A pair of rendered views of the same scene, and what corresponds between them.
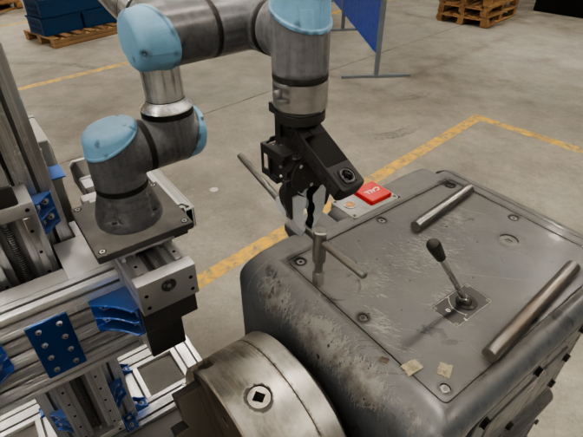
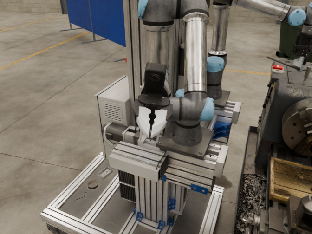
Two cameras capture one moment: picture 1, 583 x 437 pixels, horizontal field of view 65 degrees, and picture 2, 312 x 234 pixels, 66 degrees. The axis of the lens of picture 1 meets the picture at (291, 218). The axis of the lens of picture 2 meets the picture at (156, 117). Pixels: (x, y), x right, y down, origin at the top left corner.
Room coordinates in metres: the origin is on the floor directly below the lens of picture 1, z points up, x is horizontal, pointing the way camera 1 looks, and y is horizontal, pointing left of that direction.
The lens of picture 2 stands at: (-0.16, 1.39, 1.84)
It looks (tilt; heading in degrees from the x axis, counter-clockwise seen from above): 31 degrees down; 330
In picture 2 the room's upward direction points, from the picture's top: straight up
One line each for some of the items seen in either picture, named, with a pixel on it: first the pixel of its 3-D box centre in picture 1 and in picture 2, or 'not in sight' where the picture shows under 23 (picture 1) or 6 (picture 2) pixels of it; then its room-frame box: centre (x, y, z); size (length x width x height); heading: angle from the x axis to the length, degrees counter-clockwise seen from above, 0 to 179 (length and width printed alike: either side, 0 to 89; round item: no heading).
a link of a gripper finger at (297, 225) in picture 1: (287, 209); (299, 64); (0.58, 0.01, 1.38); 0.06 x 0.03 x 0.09; 37
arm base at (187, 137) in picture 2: not in sight; (186, 127); (0.58, 0.79, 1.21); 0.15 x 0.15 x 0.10
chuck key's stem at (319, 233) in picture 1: (318, 257); (306, 76); (0.55, -0.04, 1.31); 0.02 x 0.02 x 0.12
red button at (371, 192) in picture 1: (371, 194); (277, 67); (0.82, -0.17, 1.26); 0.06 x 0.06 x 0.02; 37
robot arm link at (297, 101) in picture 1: (298, 94); (310, 29); (0.59, -0.01, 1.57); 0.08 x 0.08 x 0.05
